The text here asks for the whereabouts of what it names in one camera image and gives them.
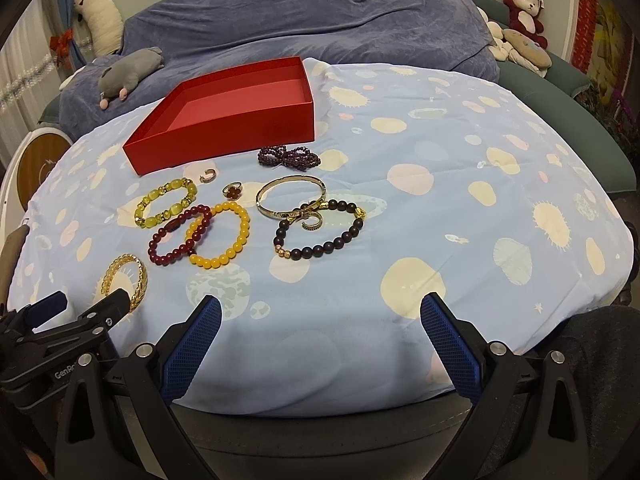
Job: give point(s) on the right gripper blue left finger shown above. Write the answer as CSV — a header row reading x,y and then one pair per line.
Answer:
x,y
184,346

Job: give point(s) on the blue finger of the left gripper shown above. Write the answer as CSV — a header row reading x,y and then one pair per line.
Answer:
x,y
102,312
46,308

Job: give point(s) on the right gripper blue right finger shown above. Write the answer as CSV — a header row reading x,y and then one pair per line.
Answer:
x,y
457,344

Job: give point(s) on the thin gold bangle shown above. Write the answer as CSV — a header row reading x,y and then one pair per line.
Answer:
x,y
284,214

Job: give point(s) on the gold hoop earring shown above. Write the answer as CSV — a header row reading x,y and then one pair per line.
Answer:
x,y
311,220
209,175

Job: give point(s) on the brown leather object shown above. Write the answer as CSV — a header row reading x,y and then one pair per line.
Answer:
x,y
10,253

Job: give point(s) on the light blue planet-print cloth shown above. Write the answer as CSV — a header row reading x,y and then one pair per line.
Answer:
x,y
435,182

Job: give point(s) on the grey mouse plush toy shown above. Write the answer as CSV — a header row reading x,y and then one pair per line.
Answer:
x,y
120,79

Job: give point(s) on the red bow curtain tie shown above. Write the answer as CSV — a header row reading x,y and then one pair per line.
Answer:
x,y
60,46

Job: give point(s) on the red cardboard tray box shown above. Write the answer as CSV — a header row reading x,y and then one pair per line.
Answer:
x,y
229,111

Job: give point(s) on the white sheep plush pillow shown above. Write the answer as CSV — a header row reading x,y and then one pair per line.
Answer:
x,y
104,22

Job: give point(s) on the blue-grey velvet bed blanket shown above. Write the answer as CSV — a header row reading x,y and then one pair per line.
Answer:
x,y
201,36

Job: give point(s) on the beige flat plush toy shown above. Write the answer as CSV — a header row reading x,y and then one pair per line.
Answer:
x,y
511,45

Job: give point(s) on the red monkey plush toy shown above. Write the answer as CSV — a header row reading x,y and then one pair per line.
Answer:
x,y
524,17

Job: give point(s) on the green bed frame edge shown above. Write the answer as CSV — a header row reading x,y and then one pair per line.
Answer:
x,y
553,99

